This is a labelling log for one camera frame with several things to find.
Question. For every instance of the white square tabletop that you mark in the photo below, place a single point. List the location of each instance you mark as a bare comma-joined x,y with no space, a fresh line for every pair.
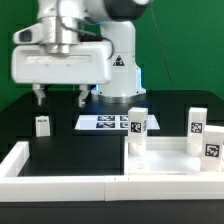
164,156

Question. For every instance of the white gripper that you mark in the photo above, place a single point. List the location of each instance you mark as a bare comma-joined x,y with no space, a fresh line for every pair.
86,64

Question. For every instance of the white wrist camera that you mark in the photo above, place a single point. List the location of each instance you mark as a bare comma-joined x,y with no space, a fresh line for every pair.
30,35

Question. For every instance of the white U-shaped fence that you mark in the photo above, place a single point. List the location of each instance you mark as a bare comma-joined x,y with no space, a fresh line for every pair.
14,188

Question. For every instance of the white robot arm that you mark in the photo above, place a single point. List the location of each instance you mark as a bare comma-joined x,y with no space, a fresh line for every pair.
71,22

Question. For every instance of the AprilTag marker sheet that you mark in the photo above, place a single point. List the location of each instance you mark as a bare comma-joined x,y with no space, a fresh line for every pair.
102,122

